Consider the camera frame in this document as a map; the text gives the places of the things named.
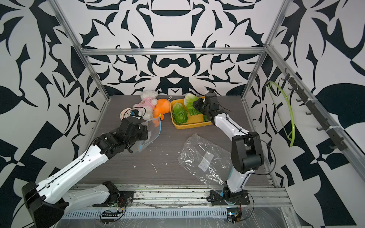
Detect chinese cabbage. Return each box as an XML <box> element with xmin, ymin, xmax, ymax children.
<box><xmin>172</xmin><ymin>103</ymin><xmax>188</xmax><ymax>125</ymax></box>
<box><xmin>184</xmin><ymin>94</ymin><xmax>201</xmax><ymax>116</ymax></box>

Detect clear zipper bag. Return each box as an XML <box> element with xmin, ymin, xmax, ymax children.
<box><xmin>131</xmin><ymin>116</ymin><xmax>162</xmax><ymax>153</ymax></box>
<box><xmin>177</xmin><ymin>134</ymin><xmax>232</xmax><ymax>187</ymax></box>

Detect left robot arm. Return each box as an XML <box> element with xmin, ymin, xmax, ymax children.
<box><xmin>22</xmin><ymin>117</ymin><xmax>148</xmax><ymax>228</ymax></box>

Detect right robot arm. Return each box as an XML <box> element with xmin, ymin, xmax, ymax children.
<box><xmin>193</xmin><ymin>92</ymin><xmax>264</xmax><ymax>196</ymax></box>

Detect small pink alarm clock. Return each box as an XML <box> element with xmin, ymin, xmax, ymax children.
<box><xmin>119</xmin><ymin>107</ymin><xmax>133</xmax><ymax>120</ymax></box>

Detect yellow plastic tray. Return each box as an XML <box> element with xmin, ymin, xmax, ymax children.
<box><xmin>170</xmin><ymin>99</ymin><xmax>212</xmax><ymax>130</ymax></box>

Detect white teddy bear pink shirt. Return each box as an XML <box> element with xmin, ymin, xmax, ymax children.
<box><xmin>133</xmin><ymin>90</ymin><xmax>158</xmax><ymax>120</ymax></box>

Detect orange plush toy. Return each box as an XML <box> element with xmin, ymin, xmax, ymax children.
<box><xmin>153</xmin><ymin>98</ymin><xmax>170</xmax><ymax>127</ymax></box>

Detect left small circuit board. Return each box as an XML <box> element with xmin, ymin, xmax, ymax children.
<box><xmin>99</xmin><ymin>210</ymin><xmax>124</xmax><ymax>224</ymax></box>

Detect small circuit board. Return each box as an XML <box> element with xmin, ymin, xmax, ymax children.
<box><xmin>99</xmin><ymin>210</ymin><xmax>124</xmax><ymax>224</ymax></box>
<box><xmin>227</xmin><ymin>209</ymin><xmax>242</xmax><ymax>223</ymax></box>

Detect right small circuit board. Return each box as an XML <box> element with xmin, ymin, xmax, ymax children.
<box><xmin>227</xmin><ymin>209</ymin><xmax>242</xmax><ymax>223</ymax></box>

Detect black hook rack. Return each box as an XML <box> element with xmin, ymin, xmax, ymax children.
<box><xmin>282</xmin><ymin>68</ymin><xmax>348</xmax><ymax>151</ymax></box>

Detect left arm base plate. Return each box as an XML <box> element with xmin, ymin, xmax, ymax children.
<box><xmin>92</xmin><ymin>191</ymin><xmax>135</xmax><ymax>208</ymax></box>

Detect green hoop on wall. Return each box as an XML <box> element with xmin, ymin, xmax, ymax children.
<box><xmin>265</xmin><ymin>81</ymin><xmax>296</xmax><ymax>148</ymax></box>

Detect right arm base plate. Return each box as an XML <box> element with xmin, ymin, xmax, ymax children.
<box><xmin>207</xmin><ymin>187</ymin><xmax>250</xmax><ymax>206</ymax></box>

